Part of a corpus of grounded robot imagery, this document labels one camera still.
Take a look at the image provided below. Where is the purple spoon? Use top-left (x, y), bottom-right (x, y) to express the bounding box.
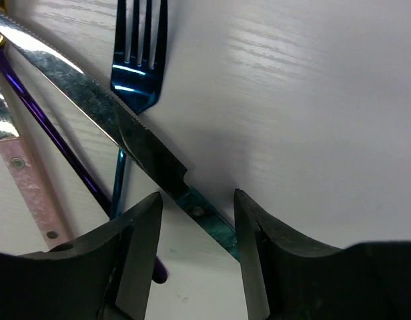
top-left (0, 45), bottom-right (169, 285)

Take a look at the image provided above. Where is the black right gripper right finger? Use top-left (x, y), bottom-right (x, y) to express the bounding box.
top-left (234, 189), bottom-right (411, 319)

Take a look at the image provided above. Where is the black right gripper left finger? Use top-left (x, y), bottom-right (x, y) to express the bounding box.
top-left (0, 192), bottom-right (163, 319)

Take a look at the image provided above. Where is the blue fork right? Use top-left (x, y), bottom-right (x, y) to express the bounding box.
top-left (109, 0), bottom-right (169, 221)

